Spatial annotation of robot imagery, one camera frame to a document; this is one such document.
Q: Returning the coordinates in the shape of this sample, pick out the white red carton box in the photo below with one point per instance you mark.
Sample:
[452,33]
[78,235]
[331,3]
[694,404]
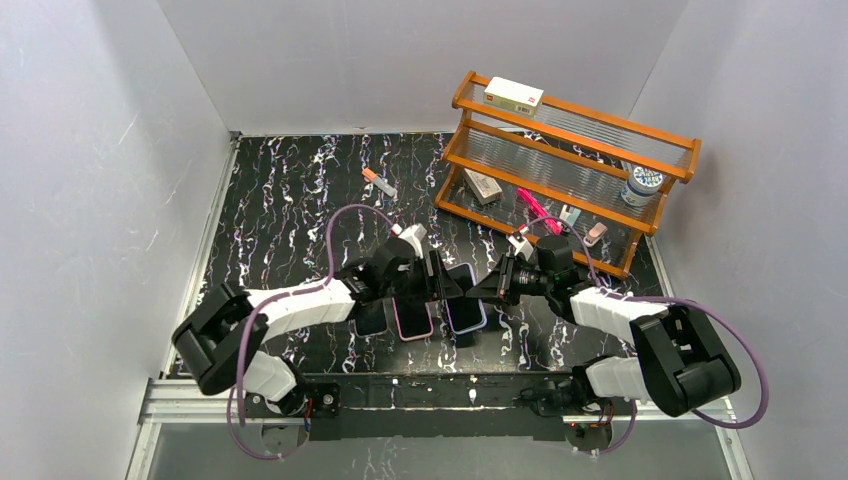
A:
[512,96]

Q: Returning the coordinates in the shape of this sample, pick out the orange wooden shelf rack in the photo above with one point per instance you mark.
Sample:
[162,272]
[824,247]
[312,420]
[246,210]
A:
[565,155]

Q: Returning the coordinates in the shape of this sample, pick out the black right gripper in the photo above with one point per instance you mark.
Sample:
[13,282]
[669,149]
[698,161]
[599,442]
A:
[502,281]

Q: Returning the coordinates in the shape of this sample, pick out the white green stapler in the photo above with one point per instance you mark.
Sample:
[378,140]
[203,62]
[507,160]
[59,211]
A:
[570,214]

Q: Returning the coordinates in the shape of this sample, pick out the black screen smartphone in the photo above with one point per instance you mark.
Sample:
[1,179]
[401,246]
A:
[414,321]

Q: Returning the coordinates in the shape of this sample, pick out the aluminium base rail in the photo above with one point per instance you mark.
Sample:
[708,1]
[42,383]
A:
[546,393]

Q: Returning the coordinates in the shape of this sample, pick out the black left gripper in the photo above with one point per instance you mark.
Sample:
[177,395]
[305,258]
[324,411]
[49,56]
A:
[433,278]

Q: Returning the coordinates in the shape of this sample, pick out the lavender phone case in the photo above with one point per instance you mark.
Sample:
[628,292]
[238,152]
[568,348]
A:
[470,324]

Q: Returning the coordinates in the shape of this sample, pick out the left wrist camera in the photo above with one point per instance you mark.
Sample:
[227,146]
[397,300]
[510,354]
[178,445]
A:
[413,235]

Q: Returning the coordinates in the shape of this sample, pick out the pink phone case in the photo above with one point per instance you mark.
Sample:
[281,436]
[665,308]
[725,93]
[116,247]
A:
[414,321]

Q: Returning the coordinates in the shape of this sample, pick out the pink utility knife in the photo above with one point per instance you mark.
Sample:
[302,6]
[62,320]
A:
[539,211]

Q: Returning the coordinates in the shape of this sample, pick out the white blue round jar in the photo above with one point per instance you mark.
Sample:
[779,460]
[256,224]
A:
[641,186]

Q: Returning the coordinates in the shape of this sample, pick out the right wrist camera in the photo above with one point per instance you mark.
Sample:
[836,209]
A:
[520,246]

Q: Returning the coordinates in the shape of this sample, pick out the small pink white item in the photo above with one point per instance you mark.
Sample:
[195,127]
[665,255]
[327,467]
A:
[595,234]

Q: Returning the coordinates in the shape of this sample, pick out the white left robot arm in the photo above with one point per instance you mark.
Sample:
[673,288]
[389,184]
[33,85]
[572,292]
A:
[220,341]

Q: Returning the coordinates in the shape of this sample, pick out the orange grey marker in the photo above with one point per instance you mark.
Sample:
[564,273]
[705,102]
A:
[379,182]

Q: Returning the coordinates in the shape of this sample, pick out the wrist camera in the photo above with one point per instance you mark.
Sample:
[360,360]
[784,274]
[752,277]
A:
[413,235]
[520,246]

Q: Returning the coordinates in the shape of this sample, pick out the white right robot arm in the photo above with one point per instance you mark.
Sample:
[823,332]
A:
[680,363]

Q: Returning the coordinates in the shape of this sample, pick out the small grey box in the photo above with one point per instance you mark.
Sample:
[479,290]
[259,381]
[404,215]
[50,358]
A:
[485,189]

